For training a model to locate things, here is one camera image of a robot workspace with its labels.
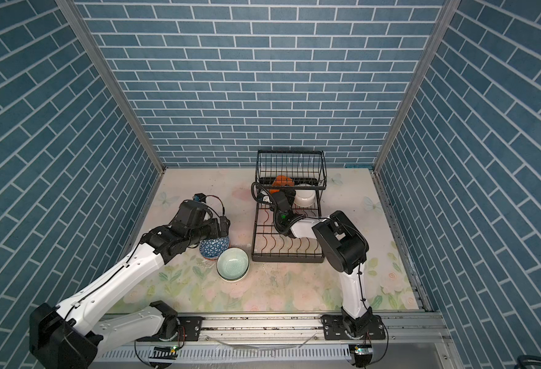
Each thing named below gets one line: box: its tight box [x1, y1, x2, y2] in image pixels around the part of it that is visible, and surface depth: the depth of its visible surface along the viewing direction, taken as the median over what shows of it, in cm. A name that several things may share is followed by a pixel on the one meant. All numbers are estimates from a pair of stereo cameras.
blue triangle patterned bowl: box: [199, 236, 231, 260], surface depth 91 cm
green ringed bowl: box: [215, 246, 251, 283], surface depth 84 cm
